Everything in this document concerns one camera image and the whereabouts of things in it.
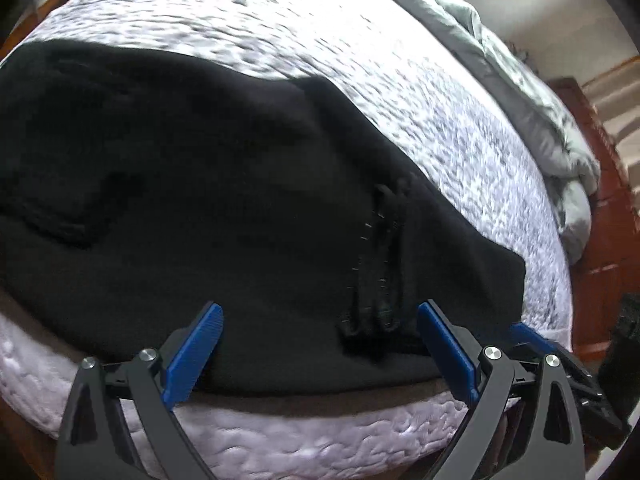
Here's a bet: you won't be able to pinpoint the grey quilted bedspread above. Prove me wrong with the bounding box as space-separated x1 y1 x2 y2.
1 0 573 479

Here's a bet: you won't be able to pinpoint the green-grey duvet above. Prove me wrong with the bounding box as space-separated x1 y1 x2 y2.
393 0 601 264

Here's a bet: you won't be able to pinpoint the black pants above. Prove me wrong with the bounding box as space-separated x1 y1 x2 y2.
1 40 525 396

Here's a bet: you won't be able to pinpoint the wooden headboard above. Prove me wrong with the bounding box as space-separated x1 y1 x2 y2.
549 77 639 362

